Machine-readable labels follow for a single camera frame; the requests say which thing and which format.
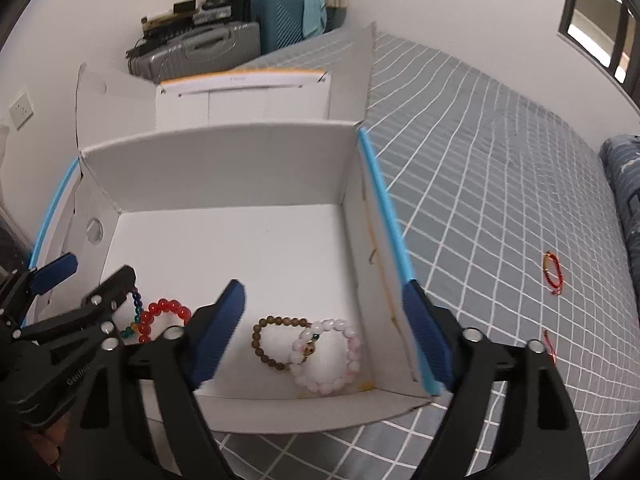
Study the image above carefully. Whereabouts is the rainbow bead bracelet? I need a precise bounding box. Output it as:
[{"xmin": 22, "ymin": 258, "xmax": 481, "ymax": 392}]
[{"xmin": 121, "ymin": 287, "xmax": 146, "ymax": 339}]

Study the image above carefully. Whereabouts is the person's left hand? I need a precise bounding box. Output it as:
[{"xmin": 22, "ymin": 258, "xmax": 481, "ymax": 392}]
[{"xmin": 25, "ymin": 425, "xmax": 67, "ymax": 471}]

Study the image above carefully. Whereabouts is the dark framed window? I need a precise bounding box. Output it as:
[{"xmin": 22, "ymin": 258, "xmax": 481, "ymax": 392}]
[{"xmin": 557, "ymin": 0, "xmax": 640, "ymax": 91}]

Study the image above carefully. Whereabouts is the small red cord bracelet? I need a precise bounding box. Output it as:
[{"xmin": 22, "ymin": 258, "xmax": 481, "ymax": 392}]
[{"xmin": 542, "ymin": 251, "xmax": 565, "ymax": 296}]

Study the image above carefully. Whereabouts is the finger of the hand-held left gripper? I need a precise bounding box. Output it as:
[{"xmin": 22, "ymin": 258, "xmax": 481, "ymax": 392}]
[
  {"xmin": 0, "ymin": 254, "xmax": 78, "ymax": 328},
  {"xmin": 15, "ymin": 265, "xmax": 138, "ymax": 341}
]

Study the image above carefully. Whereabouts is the white wall socket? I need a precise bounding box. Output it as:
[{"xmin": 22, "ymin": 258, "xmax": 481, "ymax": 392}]
[{"xmin": 10, "ymin": 91, "xmax": 35, "ymax": 128}]

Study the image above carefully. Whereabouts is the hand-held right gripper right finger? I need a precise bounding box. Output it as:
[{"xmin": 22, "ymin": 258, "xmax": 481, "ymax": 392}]
[{"xmin": 402, "ymin": 280, "xmax": 591, "ymax": 480}]

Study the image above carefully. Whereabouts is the grey suitcase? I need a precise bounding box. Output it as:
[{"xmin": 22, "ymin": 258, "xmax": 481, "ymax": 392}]
[{"xmin": 126, "ymin": 21, "xmax": 262, "ymax": 82}]

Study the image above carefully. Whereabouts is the red bead bracelet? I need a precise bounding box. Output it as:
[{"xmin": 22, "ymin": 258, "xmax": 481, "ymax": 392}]
[{"xmin": 136, "ymin": 298, "xmax": 193, "ymax": 344}]

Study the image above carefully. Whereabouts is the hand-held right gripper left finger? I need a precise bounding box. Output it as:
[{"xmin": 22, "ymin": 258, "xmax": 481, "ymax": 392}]
[{"xmin": 62, "ymin": 280, "xmax": 246, "ymax": 480}]

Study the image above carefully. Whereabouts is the brown wooden bead bracelet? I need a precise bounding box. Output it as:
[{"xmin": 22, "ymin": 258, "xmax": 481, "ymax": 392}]
[{"xmin": 251, "ymin": 315, "xmax": 321, "ymax": 372}]

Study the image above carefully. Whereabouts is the blue and yellow cardboard box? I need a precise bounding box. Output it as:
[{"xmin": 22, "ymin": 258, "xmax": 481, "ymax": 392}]
[{"xmin": 30, "ymin": 22, "xmax": 443, "ymax": 433}]

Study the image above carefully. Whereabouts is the dark clutter on suitcase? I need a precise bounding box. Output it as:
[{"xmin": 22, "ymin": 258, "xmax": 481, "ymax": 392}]
[{"xmin": 140, "ymin": 0, "xmax": 251, "ymax": 41}]

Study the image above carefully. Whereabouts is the teal suitcase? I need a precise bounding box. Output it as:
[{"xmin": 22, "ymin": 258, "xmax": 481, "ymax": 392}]
[{"xmin": 250, "ymin": 0, "xmax": 308, "ymax": 56}]

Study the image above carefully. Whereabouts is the teal cloth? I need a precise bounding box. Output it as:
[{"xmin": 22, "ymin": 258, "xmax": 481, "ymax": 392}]
[{"xmin": 300, "ymin": 0, "xmax": 328, "ymax": 38}]

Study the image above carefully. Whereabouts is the blue letter-print folded quilt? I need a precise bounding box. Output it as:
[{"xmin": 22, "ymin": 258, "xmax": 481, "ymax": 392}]
[{"xmin": 599, "ymin": 135, "xmax": 640, "ymax": 306}]

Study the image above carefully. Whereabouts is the pale pink bead bracelet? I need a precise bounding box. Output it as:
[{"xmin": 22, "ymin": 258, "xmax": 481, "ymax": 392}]
[{"xmin": 290, "ymin": 318, "xmax": 362, "ymax": 393}]

